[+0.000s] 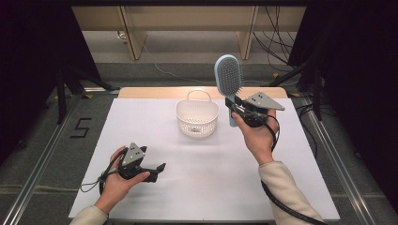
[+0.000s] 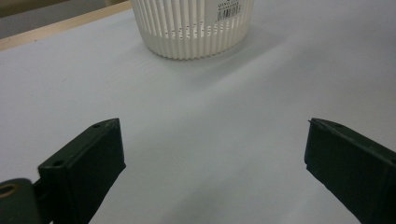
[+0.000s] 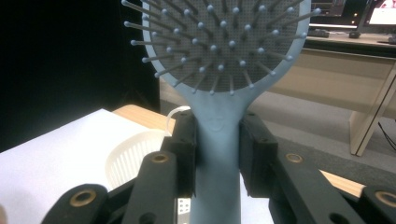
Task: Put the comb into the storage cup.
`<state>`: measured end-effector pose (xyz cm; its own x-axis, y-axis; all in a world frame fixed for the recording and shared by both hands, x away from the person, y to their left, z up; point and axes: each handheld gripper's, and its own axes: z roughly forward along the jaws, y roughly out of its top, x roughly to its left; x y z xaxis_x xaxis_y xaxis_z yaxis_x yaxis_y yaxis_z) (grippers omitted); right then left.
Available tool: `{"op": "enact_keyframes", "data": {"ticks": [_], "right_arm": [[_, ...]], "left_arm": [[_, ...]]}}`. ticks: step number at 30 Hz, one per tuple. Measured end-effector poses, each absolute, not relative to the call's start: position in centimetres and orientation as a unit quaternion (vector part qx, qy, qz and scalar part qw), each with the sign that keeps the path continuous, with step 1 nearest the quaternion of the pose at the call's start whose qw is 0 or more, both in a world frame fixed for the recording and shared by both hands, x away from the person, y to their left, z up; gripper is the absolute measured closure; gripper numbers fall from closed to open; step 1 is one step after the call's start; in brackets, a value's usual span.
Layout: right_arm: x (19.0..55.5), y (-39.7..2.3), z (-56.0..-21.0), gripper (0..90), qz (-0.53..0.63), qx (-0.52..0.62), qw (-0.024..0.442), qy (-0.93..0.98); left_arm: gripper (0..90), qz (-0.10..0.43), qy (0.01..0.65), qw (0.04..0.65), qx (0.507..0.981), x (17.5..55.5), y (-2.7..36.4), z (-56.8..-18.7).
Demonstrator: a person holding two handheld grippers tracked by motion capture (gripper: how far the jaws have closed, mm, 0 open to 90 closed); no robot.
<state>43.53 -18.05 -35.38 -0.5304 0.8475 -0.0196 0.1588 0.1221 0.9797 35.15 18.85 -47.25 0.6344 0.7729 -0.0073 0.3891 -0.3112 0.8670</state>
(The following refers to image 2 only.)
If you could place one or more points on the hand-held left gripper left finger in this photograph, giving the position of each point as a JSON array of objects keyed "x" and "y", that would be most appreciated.
[{"x": 81, "y": 174}]

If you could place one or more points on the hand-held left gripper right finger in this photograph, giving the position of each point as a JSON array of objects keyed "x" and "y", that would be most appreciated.
[{"x": 355, "y": 174}]

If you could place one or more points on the white plastic basket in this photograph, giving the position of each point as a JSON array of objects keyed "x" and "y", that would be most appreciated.
[{"x": 190, "y": 28}]

